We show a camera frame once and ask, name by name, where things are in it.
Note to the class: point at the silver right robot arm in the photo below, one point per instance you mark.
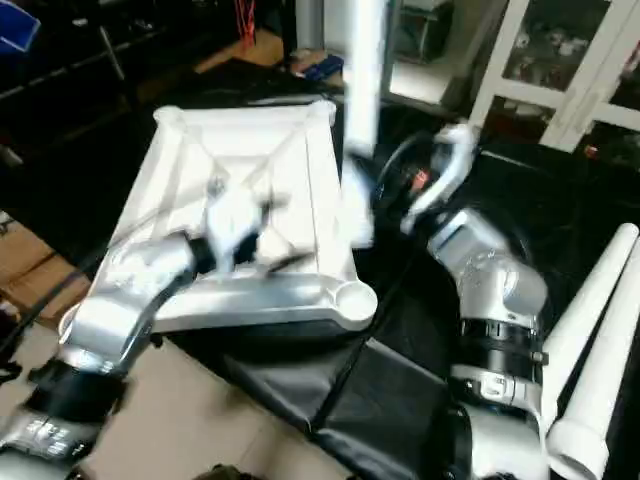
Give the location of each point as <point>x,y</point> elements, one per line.
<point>495,310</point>

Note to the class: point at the cardboard box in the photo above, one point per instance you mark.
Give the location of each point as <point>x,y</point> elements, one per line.
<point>245,52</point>

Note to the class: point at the white drawer cabinet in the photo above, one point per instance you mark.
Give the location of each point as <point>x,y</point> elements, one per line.
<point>570,60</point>

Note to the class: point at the white plastic table top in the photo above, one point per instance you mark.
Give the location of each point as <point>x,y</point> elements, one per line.
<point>290,160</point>

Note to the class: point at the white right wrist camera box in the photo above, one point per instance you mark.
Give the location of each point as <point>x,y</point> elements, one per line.
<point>445,170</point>

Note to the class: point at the black work mat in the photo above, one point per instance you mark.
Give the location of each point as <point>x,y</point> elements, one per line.
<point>560,220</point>

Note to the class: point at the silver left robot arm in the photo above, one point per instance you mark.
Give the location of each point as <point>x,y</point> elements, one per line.
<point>120,300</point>

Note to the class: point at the white plastic table leg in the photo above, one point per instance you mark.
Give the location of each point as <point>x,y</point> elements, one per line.
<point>362,120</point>
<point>605,400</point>
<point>590,300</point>

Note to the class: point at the blue bag on shelf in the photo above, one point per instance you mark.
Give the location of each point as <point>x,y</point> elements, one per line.
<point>15,25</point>

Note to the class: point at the small blue box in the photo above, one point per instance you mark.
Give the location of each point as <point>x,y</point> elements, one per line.
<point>318,67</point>

